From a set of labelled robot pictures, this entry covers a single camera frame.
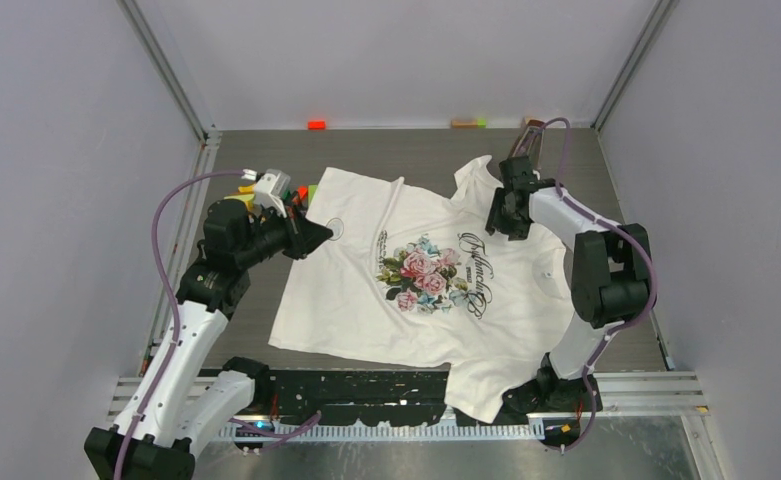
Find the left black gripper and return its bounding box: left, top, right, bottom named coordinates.
left=236, top=199, right=332, bottom=269

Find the white floral t-shirt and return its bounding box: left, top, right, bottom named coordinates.
left=269, top=156, right=574, bottom=423

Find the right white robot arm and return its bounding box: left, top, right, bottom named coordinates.
left=485, top=156, right=657, bottom=411

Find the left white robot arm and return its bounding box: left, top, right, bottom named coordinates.
left=84, top=200, right=341, bottom=479

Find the brown wooden metronome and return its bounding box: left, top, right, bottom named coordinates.
left=508, top=117, right=544, bottom=169

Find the tan and green block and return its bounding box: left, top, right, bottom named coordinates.
left=450, top=118, right=487, bottom=129

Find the red orange block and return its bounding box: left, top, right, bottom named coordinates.
left=307, top=120, right=327, bottom=130

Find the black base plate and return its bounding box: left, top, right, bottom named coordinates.
left=240, top=369, right=591, bottom=427

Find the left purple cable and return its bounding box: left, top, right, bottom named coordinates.
left=111, top=170, right=325, bottom=480

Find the aluminium front rail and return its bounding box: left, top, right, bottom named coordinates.
left=108, top=368, right=707, bottom=449

